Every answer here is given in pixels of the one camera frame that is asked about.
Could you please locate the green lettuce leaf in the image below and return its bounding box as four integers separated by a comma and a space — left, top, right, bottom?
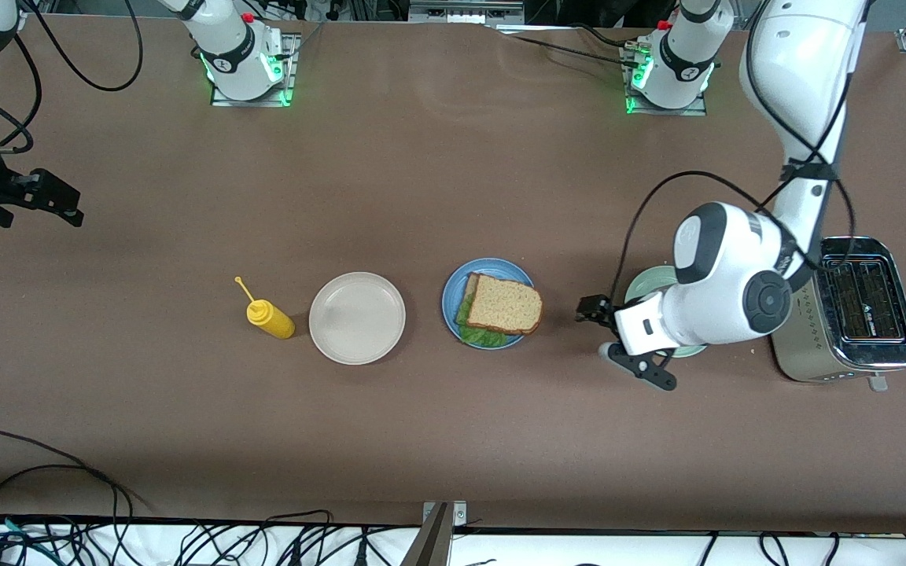
455, 292, 526, 348

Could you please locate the grey metal bracket plate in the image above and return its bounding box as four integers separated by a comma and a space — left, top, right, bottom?
424, 501, 468, 526

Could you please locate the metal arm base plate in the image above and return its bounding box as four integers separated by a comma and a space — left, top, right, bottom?
621, 43, 709, 117
211, 33, 298, 108

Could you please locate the blue round plate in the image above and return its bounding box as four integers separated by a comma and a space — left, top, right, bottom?
441, 258, 539, 351

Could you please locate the grey metal rail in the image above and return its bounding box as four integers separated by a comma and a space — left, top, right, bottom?
408, 0, 525, 23

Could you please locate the thin black base cable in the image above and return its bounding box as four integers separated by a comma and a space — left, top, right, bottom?
492, 24, 644, 70

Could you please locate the green round plate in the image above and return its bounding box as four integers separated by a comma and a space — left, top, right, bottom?
624, 265, 709, 359

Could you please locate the beige chrome toaster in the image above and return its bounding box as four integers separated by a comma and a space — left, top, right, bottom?
768, 236, 906, 392

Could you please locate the yellow squeeze bottle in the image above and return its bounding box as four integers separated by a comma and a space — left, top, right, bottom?
234, 276, 296, 340

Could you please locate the grey metal post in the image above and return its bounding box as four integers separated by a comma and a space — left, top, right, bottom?
402, 503, 454, 566

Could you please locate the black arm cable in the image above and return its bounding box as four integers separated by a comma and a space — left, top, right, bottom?
609, 0, 856, 303
0, 0, 145, 154

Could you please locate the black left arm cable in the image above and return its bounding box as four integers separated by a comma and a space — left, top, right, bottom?
609, 0, 856, 303

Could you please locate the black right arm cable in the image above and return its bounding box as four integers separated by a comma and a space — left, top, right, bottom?
0, 0, 145, 154

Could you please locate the beige round plate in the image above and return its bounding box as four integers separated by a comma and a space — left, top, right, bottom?
308, 271, 407, 366

